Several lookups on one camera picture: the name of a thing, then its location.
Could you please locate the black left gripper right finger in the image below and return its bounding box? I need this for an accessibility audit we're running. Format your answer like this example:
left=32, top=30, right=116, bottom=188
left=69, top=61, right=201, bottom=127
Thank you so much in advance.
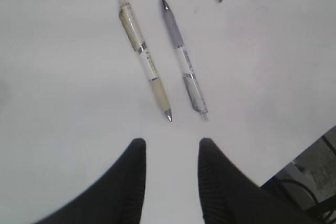
left=197, top=138, right=315, bottom=223

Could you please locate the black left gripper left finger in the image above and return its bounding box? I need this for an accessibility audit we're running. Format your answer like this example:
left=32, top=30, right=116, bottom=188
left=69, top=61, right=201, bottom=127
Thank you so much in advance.
left=39, top=138, right=146, bottom=223

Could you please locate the grey white clear pen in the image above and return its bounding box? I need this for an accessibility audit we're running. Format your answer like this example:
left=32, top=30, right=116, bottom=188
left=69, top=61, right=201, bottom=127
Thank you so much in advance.
left=160, top=0, right=208, bottom=121

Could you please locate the cream barrel pen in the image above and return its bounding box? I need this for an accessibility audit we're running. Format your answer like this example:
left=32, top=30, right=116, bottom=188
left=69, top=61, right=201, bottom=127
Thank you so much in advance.
left=118, top=0, right=173, bottom=122

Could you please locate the thin black floor cable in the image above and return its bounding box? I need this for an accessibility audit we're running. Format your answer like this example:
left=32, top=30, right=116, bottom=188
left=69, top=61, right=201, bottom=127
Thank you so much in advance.
left=278, top=179, right=336, bottom=219

